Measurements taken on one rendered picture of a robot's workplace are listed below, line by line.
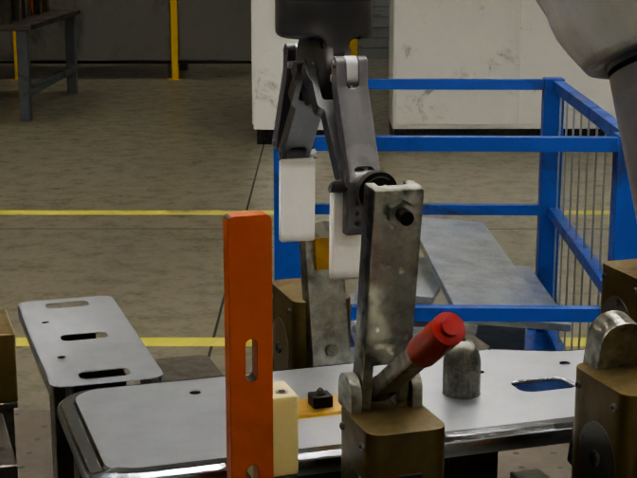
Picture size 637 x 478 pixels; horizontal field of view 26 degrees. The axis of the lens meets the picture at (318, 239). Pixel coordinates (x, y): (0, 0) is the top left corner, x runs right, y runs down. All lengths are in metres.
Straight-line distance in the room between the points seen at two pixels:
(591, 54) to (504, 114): 8.64
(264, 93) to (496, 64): 1.51
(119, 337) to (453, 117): 7.79
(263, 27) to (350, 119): 7.96
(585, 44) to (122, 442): 0.68
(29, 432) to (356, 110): 1.07
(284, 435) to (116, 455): 0.14
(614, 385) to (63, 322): 0.62
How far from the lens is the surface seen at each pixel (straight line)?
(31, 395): 4.30
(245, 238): 0.91
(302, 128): 1.13
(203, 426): 1.11
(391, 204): 0.93
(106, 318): 1.41
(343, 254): 1.03
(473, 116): 9.09
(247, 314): 0.93
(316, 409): 1.13
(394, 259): 0.94
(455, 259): 3.67
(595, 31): 0.47
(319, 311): 1.28
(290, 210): 1.16
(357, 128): 1.01
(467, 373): 1.16
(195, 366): 1.32
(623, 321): 1.03
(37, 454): 1.90
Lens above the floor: 1.39
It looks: 13 degrees down
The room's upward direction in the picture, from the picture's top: straight up
